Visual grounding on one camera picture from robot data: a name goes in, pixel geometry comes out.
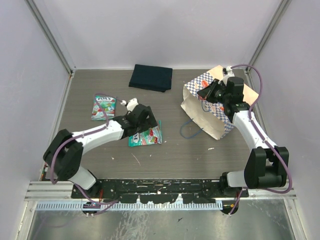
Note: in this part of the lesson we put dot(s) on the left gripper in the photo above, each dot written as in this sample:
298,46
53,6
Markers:
149,122

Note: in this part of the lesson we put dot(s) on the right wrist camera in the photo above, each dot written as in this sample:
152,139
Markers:
227,73

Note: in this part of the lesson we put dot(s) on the green snack packet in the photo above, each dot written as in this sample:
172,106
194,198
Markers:
103,106
150,137

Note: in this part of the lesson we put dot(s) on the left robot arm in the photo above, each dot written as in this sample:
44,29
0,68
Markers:
66,150

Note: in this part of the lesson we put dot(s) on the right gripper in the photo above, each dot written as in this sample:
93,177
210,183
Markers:
207,93

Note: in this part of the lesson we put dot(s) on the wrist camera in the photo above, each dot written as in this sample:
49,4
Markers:
227,73
131,104

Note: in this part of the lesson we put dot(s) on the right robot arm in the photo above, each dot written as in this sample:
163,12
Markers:
267,165

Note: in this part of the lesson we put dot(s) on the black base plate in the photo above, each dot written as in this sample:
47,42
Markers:
160,191

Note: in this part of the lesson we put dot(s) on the slotted cable duct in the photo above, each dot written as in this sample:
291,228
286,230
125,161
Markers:
85,206

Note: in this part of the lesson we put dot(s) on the dark folded cloth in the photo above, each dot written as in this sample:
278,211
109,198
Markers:
153,78

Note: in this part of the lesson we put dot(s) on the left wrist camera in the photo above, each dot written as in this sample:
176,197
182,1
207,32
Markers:
131,104

